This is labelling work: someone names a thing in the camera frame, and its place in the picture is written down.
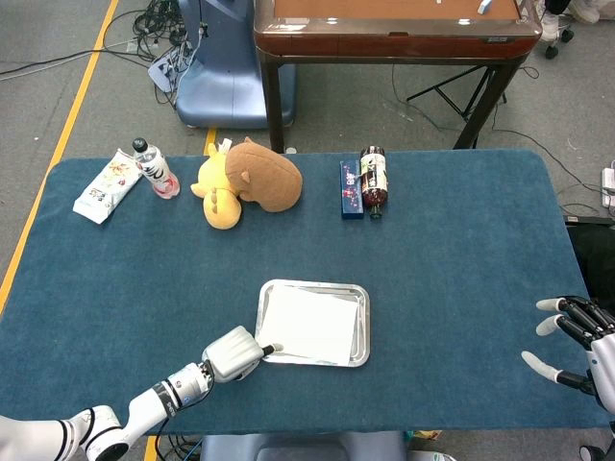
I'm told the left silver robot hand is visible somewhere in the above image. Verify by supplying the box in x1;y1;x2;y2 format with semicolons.
201;326;284;384

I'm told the black tripod stand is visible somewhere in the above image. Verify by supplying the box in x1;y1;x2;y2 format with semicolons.
406;64;508;124

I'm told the white snack bag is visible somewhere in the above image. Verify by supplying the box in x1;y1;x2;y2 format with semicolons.
72;148;144;226

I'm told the brown capybara plush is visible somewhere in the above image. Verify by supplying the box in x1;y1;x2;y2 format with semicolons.
224;136;304;214

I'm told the dark blue rectangular box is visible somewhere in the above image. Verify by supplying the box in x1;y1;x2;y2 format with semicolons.
339;159;365;221

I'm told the blue felt table cover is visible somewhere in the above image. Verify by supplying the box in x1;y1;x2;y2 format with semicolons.
0;149;612;439

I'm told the white power strip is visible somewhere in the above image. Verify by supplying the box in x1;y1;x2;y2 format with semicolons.
601;166;615;208

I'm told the black bag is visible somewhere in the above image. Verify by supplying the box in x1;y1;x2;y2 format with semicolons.
565;218;615;318

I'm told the clear bottle pink label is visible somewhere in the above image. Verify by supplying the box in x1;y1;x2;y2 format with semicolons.
132;137;182;200

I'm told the dark brown drink bottle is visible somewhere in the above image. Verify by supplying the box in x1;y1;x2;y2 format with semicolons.
358;145;388;222

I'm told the brown mahjong table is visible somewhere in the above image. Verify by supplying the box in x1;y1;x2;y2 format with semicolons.
252;0;544;154

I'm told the white paper sheet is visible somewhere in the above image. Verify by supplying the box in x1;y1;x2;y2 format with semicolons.
261;283;362;366

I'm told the black office chair caster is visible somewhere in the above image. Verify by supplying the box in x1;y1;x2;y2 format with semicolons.
545;27;576;61

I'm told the silver metal tray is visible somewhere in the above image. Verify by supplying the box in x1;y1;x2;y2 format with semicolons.
253;279;371;369

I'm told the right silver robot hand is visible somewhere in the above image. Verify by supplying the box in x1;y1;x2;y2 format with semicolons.
521;295;615;414

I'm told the yellow plush toy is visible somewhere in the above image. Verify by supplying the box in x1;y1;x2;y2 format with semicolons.
190;138;241;231

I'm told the tangled floor cable bundle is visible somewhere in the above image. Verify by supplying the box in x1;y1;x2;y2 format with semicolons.
129;0;203;105

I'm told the blue machine base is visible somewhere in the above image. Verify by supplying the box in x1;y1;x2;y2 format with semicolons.
175;0;297;130

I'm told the grey-blue robot torso base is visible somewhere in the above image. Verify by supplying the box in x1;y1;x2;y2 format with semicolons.
199;430;409;461

